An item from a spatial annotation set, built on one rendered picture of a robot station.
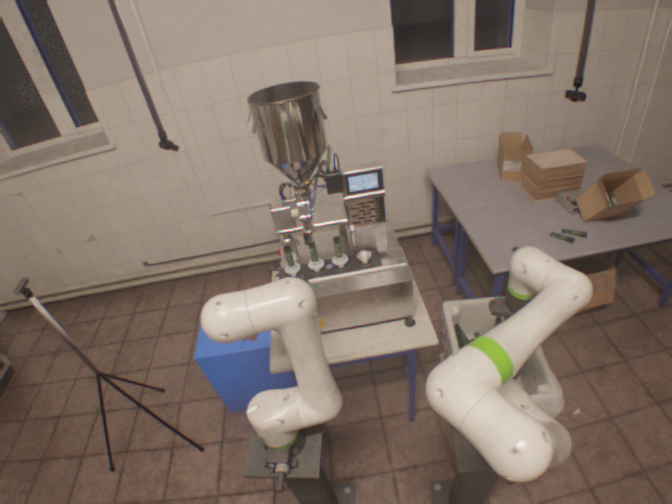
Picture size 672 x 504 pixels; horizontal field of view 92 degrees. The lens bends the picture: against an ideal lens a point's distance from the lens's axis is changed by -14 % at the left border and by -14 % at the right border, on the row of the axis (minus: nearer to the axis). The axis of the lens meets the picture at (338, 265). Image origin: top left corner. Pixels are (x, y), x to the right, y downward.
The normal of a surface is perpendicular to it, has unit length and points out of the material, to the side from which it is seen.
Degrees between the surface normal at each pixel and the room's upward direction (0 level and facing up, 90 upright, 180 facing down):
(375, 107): 90
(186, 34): 90
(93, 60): 90
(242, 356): 90
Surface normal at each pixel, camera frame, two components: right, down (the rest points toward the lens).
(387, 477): -0.14, -0.76
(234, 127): 0.11, 0.63
